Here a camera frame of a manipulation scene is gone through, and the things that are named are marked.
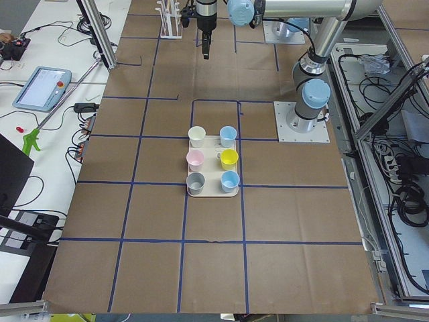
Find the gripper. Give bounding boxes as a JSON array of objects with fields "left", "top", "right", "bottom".
[{"left": 196, "top": 0, "right": 217, "bottom": 60}]

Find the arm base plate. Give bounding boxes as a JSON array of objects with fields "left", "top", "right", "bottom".
[
  {"left": 273, "top": 101, "right": 330, "bottom": 144},
  {"left": 263, "top": 21, "right": 306, "bottom": 44}
]

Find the pink plastic cup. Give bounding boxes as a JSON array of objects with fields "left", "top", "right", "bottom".
[{"left": 186, "top": 150, "right": 204, "bottom": 171}]

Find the white plastic cup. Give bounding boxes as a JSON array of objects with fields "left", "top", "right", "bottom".
[{"left": 188, "top": 126, "right": 206, "bottom": 148}]

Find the green handled reacher grabber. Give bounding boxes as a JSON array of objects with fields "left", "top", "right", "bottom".
[{"left": 22, "top": 58, "right": 101, "bottom": 156}]

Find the aluminium frame post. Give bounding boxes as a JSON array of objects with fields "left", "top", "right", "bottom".
[{"left": 76, "top": 0, "right": 117, "bottom": 70}]

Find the light blue plastic cup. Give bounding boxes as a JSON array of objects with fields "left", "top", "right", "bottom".
[{"left": 219, "top": 125, "right": 237, "bottom": 148}]

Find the beige plastic tray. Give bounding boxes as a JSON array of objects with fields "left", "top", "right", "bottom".
[{"left": 187, "top": 136, "right": 239, "bottom": 197}]

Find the black power adapter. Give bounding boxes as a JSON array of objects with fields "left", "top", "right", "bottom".
[{"left": 73, "top": 103, "right": 99, "bottom": 113}]

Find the white wire cup rack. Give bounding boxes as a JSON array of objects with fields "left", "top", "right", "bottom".
[{"left": 156, "top": 0, "right": 182, "bottom": 40}]

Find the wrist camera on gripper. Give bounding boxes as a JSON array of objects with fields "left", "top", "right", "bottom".
[{"left": 180, "top": 5, "right": 196, "bottom": 28}]

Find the grey plastic cup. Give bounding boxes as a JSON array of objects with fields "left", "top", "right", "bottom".
[{"left": 186, "top": 172, "right": 205, "bottom": 195}]

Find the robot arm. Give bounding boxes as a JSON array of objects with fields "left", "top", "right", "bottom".
[{"left": 227, "top": 1, "right": 381, "bottom": 133}]

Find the yellow plastic cup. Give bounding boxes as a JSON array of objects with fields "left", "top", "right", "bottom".
[{"left": 220, "top": 149, "right": 239, "bottom": 170}]

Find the black monitor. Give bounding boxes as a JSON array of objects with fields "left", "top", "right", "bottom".
[{"left": 0, "top": 135, "right": 34, "bottom": 217}]

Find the blue teach pendant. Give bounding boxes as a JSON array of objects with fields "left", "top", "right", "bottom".
[{"left": 12, "top": 66, "right": 72, "bottom": 112}]

